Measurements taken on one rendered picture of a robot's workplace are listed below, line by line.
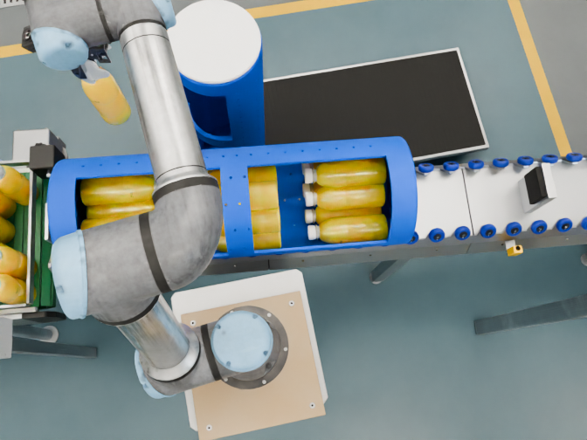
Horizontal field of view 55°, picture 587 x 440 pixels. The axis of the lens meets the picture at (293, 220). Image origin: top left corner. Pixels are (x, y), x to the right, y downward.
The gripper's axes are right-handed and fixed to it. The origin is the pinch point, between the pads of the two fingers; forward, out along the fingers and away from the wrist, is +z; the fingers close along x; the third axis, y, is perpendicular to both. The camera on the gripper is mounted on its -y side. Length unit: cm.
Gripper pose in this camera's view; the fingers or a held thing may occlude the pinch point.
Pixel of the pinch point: (89, 69)
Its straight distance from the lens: 131.0
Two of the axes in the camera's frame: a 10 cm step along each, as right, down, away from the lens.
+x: -0.3, -9.7, 2.4
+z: -0.3, 2.5, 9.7
